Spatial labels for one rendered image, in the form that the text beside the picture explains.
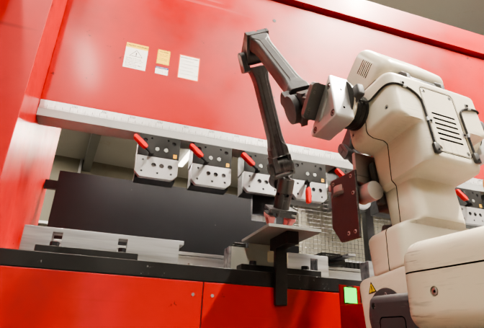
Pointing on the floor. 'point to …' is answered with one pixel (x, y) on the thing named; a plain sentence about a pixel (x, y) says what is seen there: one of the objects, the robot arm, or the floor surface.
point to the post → (367, 232)
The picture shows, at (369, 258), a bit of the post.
